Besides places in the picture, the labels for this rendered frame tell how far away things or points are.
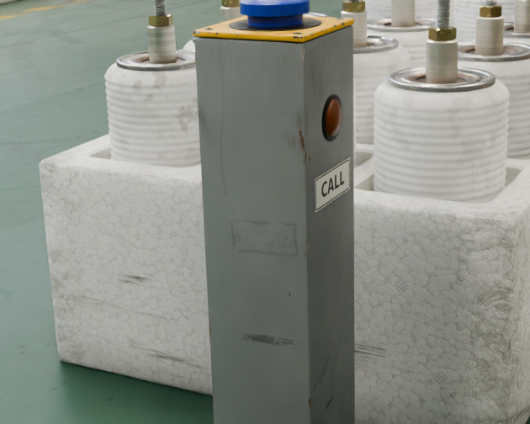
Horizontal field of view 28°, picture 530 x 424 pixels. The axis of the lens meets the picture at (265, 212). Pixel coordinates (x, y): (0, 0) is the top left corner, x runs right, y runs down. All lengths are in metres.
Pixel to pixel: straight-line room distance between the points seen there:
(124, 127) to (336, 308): 0.27
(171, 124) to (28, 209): 0.54
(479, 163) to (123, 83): 0.29
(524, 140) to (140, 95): 0.30
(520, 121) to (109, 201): 0.33
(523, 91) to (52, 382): 0.45
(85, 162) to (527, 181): 0.34
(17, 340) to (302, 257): 0.43
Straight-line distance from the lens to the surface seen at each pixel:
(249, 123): 0.60
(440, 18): 0.76
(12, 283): 1.12
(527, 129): 0.86
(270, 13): 0.60
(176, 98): 0.83
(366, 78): 0.88
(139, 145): 0.84
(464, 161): 0.74
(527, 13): 0.98
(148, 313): 0.85
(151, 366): 0.87
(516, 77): 0.84
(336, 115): 0.61
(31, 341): 0.98
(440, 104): 0.72
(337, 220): 0.64
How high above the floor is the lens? 0.40
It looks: 18 degrees down
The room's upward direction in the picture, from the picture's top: 2 degrees counter-clockwise
